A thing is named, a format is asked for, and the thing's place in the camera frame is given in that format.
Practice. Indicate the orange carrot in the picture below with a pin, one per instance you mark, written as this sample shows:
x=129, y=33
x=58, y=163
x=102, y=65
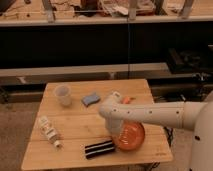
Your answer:
x=127, y=100

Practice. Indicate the blue sponge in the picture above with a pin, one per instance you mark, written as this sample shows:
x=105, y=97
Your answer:
x=90, y=99

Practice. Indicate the long wooden shelf bench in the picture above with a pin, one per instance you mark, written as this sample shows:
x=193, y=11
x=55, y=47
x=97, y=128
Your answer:
x=28, y=76

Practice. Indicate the white tube bottle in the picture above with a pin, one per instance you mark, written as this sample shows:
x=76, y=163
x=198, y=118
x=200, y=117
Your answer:
x=49, y=131

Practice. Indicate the wooden folding table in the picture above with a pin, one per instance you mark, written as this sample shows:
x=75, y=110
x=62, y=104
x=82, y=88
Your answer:
x=79, y=126

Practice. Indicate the clear plastic cup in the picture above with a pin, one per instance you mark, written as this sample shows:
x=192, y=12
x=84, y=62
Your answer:
x=63, y=95

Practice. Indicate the black white striped block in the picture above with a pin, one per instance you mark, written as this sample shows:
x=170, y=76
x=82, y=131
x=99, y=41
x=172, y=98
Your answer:
x=98, y=149

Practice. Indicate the orange ceramic bowl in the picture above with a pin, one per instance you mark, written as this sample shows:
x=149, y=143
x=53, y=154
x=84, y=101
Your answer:
x=131, y=137

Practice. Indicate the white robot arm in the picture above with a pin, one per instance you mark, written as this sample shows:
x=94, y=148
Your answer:
x=194, y=116

